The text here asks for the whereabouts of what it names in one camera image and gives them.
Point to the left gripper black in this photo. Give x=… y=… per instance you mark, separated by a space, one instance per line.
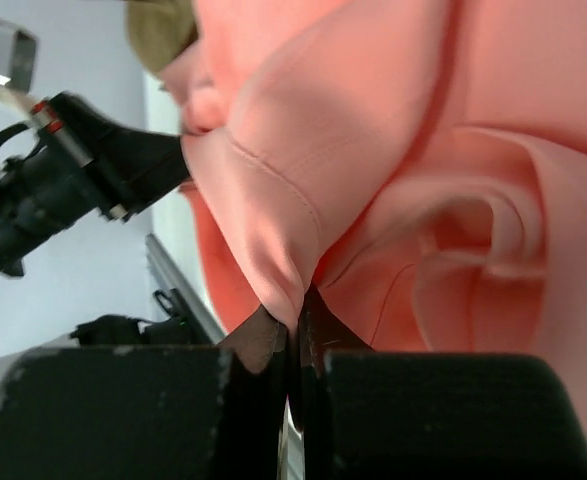
x=67 y=159

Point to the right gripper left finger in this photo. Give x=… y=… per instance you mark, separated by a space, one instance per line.
x=148 y=412

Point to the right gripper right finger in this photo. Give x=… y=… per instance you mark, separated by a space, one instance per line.
x=388 y=415

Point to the pink skirt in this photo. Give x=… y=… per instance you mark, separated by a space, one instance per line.
x=422 y=163

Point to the tan brown garment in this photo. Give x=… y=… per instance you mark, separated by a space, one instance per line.
x=159 y=31

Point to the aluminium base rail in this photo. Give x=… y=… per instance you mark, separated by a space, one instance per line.
x=168 y=277

